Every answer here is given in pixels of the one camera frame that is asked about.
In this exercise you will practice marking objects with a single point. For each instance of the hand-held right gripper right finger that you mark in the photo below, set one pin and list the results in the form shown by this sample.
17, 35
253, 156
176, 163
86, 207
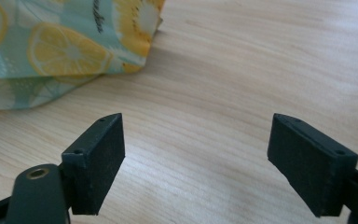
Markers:
310, 168

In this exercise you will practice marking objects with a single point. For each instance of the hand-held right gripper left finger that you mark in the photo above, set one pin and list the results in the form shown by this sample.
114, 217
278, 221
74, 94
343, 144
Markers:
96, 168

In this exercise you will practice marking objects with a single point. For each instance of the lemon print fabric bag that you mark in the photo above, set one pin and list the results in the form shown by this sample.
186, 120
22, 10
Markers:
56, 53

